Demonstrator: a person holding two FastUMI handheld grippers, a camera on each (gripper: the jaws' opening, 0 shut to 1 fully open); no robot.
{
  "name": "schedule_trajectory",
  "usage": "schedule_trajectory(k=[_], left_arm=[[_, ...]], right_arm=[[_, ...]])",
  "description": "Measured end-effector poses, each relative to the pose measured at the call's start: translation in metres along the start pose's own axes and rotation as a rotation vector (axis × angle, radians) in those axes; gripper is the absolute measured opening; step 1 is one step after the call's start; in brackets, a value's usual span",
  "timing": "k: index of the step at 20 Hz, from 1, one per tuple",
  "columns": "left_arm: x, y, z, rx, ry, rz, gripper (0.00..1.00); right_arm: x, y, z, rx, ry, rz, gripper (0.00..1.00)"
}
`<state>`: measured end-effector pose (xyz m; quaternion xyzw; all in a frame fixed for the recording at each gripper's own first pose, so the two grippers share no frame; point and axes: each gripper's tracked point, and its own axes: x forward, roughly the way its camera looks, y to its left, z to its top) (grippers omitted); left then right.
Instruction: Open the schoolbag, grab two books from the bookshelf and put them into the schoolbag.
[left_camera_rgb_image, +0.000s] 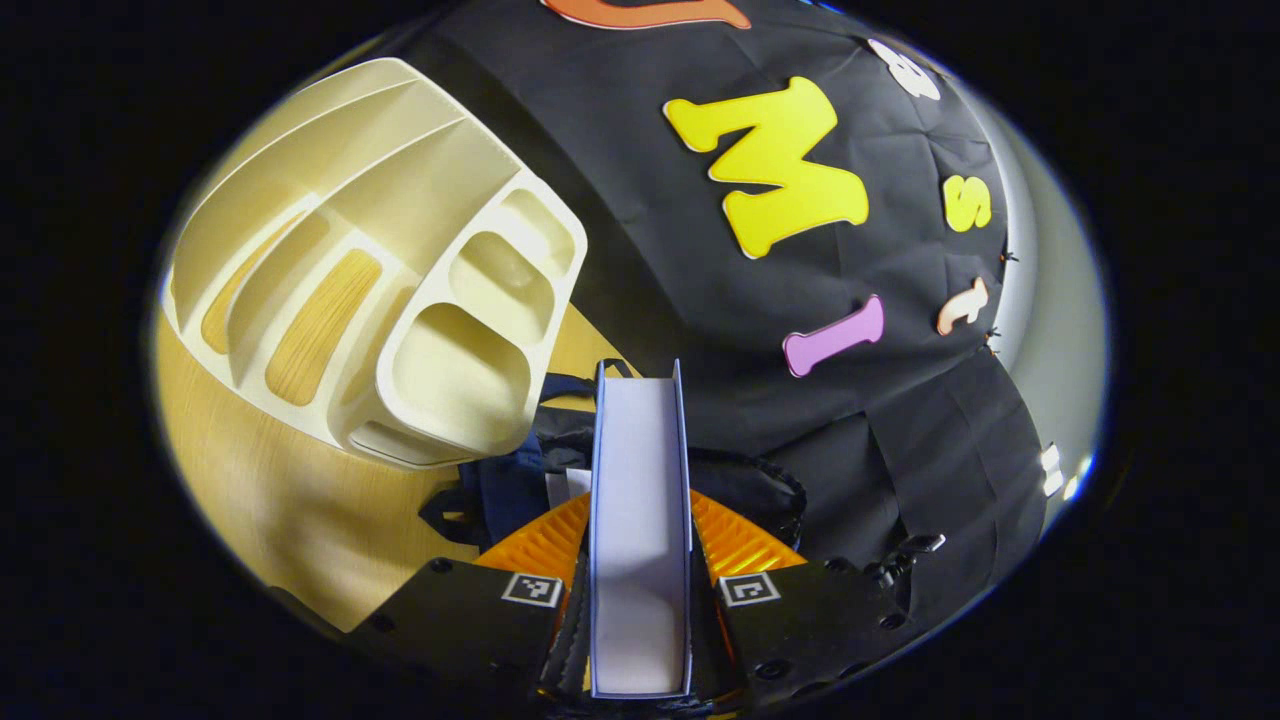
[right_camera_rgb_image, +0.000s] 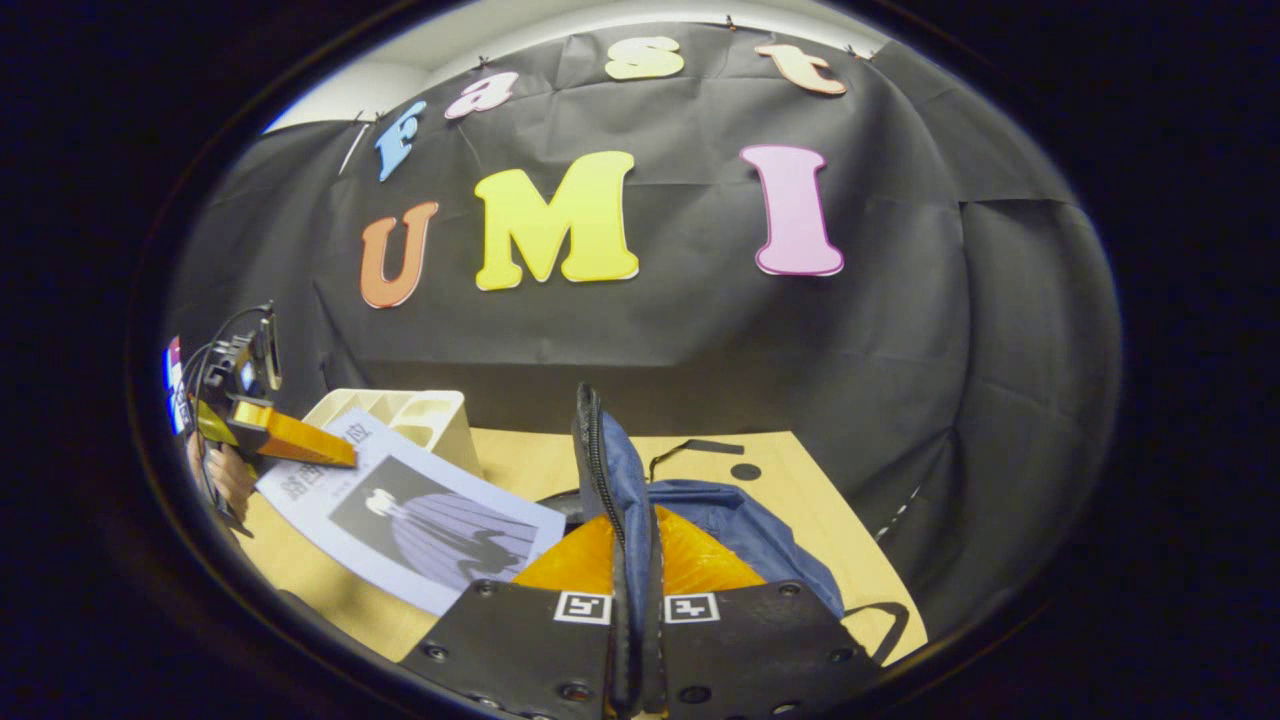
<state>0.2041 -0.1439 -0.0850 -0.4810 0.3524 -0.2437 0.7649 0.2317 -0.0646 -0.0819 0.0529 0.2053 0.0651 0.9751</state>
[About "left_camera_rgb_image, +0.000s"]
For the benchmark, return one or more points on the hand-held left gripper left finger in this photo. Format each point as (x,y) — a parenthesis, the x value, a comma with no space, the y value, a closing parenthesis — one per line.
(450,620)

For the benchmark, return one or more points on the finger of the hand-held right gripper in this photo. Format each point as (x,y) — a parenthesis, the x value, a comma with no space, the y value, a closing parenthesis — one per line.
(900,562)

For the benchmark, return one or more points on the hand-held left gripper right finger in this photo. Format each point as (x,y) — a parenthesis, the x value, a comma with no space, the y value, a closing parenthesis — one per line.
(810,620)

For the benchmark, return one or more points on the blue schoolbag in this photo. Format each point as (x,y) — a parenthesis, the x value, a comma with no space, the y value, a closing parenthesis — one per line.
(500,490)

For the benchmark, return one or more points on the grey cover book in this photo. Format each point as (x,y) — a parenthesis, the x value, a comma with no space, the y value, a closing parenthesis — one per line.
(640,520)

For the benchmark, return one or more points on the cream plastic bookshelf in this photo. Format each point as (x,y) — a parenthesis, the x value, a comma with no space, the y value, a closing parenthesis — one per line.
(450,370)

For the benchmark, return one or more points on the black backdrop cloth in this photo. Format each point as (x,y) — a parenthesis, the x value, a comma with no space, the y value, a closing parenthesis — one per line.
(650,280)

